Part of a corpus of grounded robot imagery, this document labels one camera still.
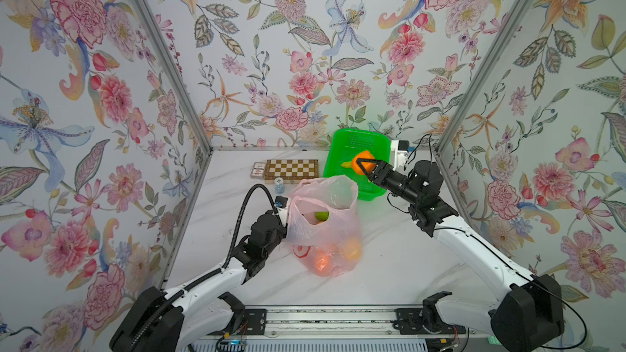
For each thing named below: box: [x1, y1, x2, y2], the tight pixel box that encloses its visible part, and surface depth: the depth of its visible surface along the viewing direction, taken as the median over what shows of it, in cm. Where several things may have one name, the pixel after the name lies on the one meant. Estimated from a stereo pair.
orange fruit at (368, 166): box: [351, 149, 377, 176], surface depth 71 cm
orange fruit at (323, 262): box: [314, 249, 332, 277], surface depth 82 cm
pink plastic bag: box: [286, 175, 363, 278], surface depth 81 cm
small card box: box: [250, 161, 267, 180], surface depth 112 cm
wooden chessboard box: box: [264, 158, 319, 185], surface depth 112 cm
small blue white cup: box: [273, 176, 285, 195], surface depth 103 cm
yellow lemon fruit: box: [344, 238, 363, 261], surface depth 84 cm
